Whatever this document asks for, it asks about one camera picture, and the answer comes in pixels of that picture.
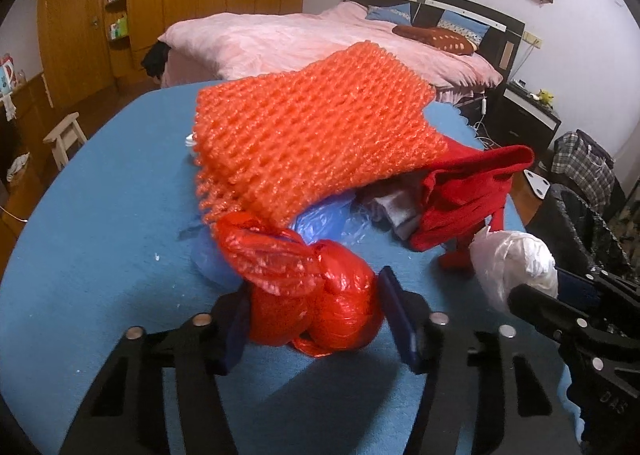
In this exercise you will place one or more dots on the white corner bracket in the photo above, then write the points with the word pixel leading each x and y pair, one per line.
pixel 537 183

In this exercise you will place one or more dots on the grey cloth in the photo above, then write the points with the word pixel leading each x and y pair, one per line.
pixel 395 210

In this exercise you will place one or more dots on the yellow toy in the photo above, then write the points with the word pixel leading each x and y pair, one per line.
pixel 545 96

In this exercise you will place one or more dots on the wooden dresser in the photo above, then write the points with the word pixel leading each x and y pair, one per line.
pixel 25 135

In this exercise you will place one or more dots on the white wooden stool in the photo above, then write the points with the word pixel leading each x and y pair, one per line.
pixel 65 132

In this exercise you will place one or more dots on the patterned dark cloth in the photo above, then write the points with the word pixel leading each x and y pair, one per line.
pixel 625 225

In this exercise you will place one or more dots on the brown dotted pillow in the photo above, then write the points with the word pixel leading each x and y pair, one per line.
pixel 440 39

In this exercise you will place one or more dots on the blue pillow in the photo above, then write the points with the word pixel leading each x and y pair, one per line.
pixel 390 12
pixel 465 25

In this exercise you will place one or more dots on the red photo frame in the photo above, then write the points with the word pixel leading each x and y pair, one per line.
pixel 10 64

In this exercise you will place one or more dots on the blue plastic bag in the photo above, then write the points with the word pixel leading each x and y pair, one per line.
pixel 320 220

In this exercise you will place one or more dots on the black nightstand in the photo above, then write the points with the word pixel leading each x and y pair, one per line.
pixel 525 117

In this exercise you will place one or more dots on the orange foam net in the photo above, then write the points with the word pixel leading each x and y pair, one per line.
pixel 310 135

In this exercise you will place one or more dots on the bed with pink blanket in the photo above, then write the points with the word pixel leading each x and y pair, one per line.
pixel 280 35

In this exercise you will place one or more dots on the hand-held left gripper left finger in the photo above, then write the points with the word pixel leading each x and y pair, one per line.
pixel 235 335

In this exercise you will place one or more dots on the white hanging cloth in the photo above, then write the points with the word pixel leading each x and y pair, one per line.
pixel 10 107

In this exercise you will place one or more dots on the white crumpled cloth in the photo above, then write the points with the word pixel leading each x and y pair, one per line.
pixel 17 165

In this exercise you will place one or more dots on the red cloth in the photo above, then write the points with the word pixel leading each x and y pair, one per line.
pixel 460 195

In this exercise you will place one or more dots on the wall socket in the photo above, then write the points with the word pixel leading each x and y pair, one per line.
pixel 532 40

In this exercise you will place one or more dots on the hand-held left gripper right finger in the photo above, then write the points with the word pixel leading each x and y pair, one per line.
pixel 400 320

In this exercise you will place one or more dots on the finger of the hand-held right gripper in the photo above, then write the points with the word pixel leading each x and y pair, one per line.
pixel 580 290
pixel 545 310

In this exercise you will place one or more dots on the white plastic bag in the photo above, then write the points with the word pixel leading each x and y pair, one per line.
pixel 510 260

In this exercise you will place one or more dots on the plaid bag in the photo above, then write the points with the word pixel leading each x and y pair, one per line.
pixel 582 165

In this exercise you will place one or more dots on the red plastic bag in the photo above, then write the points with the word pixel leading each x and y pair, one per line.
pixel 345 295

